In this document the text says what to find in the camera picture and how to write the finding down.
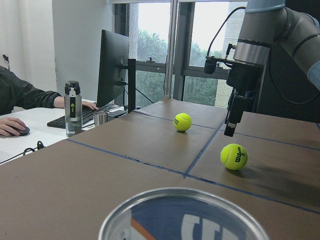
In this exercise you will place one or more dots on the black keyboard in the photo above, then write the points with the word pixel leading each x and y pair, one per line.
pixel 87 115

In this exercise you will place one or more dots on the seated person black jacket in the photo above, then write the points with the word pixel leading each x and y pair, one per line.
pixel 15 92

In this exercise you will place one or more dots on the black computer monitor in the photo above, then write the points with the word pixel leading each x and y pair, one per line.
pixel 117 72

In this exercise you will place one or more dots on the aluminium frame post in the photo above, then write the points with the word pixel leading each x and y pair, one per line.
pixel 170 50

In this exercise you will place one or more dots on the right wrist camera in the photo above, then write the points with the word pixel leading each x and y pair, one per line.
pixel 211 64

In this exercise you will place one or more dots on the black computer mouse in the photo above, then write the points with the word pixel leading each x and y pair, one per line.
pixel 24 132

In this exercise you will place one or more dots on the clear water bottle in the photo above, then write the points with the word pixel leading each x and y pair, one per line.
pixel 72 107

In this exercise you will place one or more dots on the steel cup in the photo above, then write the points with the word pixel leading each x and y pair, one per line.
pixel 100 118

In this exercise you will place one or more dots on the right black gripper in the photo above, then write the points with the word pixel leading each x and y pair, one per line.
pixel 244 78

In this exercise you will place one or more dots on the yellow tennis ball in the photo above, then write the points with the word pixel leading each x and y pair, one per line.
pixel 234 157
pixel 182 122

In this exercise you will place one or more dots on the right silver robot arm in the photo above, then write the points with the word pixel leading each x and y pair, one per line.
pixel 267 22

